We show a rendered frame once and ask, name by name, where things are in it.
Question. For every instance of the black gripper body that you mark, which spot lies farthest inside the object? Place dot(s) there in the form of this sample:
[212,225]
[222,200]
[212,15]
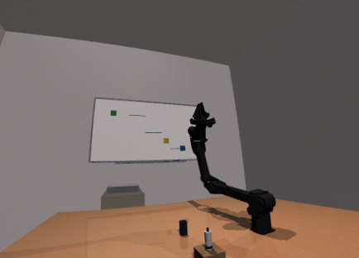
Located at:
[198,122]

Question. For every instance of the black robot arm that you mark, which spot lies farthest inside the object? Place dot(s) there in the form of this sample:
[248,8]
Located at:
[260,202]

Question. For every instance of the white marker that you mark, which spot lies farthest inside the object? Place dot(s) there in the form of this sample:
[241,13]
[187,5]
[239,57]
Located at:
[208,239]

